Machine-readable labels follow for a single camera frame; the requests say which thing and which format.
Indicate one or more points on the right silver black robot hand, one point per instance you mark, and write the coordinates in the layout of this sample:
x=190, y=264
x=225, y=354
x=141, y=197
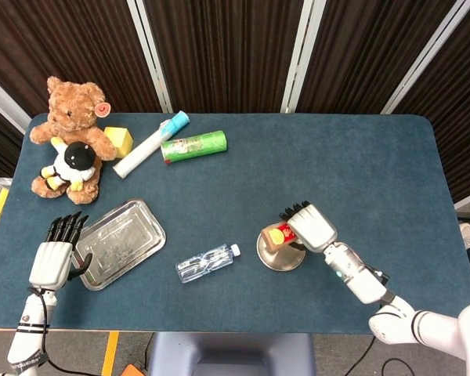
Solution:
x=313, y=227

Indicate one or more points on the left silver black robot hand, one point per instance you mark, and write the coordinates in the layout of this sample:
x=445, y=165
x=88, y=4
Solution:
x=49, y=266

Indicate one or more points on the clear plastic water bottle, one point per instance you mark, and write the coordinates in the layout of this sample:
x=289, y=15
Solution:
x=203, y=264

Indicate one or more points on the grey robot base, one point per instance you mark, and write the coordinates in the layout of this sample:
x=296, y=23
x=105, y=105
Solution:
x=231, y=352

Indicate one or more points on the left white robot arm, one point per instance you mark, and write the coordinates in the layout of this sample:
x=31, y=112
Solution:
x=29, y=329

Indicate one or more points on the round steel plate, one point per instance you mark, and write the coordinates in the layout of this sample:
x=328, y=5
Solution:
x=278, y=260

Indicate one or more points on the rectangular steel tray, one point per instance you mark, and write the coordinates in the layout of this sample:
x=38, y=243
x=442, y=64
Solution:
x=121, y=243

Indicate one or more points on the blue felt table mat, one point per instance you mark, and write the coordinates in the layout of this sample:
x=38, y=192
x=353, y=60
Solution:
x=235, y=176

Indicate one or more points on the black white plush toy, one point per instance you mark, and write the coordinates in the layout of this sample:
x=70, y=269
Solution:
x=78, y=156

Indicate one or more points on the orange floor object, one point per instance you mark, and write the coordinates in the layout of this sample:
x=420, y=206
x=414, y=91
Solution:
x=132, y=370

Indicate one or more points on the brown folding screen panel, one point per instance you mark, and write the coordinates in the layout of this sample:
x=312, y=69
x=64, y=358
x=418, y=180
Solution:
x=356, y=51
x=0, y=141
x=227, y=51
x=62, y=39
x=462, y=117

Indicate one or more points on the green chip can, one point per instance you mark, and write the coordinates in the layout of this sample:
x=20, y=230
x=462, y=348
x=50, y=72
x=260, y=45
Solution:
x=196, y=145

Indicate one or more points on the yellow sponge block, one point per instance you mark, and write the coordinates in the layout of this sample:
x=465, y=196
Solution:
x=121, y=139

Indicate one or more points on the white roll with blue end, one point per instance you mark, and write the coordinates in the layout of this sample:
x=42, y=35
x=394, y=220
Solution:
x=141, y=150

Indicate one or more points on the brown teddy bear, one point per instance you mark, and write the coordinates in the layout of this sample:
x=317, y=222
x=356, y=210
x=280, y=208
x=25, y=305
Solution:
x=74, y=105

